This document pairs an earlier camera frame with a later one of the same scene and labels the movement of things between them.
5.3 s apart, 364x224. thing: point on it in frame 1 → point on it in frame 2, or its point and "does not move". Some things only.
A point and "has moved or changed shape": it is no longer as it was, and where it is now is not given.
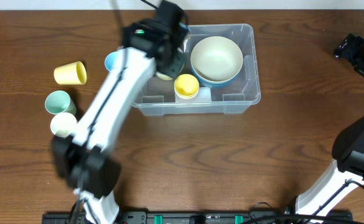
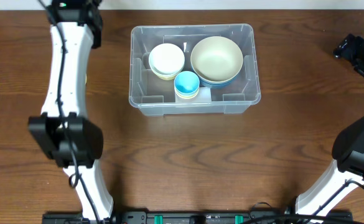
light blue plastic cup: (110, 60) → (186, 82)
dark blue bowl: (214, 84) does not move
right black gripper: (346, 46) does not move
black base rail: (210, 216) does not move
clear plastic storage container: (219, 76) does not move
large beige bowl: (216, 58) does not move
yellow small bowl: (163, 76) does not move
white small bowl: (185, 69) has moved or changed shape
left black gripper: (173, 66) → (94, 23)
